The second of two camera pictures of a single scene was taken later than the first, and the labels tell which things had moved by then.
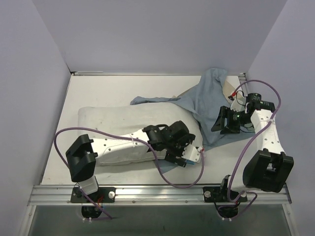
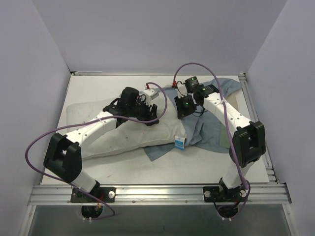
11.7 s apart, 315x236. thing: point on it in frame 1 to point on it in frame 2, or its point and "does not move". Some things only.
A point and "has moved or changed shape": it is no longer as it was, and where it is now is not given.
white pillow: (132, 118) has moved or changed shape
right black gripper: (228, 120) to (183, 108)
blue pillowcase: (205, 100) to (226, 86)
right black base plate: (218, 194) does not move
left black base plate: (104, 194) does not move
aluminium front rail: (61, 195) does not move
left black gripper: (175, 152) to (146, 112)
